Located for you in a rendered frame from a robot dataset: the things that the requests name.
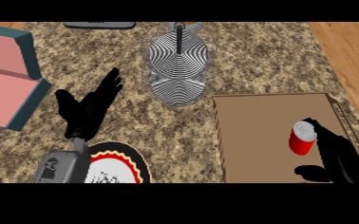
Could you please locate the brown tray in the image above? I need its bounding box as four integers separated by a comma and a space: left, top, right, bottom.
212, 91, 353, 184

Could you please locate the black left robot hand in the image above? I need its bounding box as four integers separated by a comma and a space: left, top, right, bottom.
54, 66, 125, 141

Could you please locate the dark grey flat appliance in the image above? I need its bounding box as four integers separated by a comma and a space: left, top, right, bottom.
64, 22, 138, 30

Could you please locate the black red white plate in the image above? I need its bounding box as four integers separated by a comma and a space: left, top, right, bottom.
83, 140, 153, 184

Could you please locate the pink teal open box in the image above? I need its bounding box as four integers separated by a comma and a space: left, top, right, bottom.
0, 26, 54, 132

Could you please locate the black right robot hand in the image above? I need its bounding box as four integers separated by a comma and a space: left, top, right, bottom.
293, 117, 359, 184

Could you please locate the red can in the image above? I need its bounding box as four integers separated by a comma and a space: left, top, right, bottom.
288, 121, 318, 157

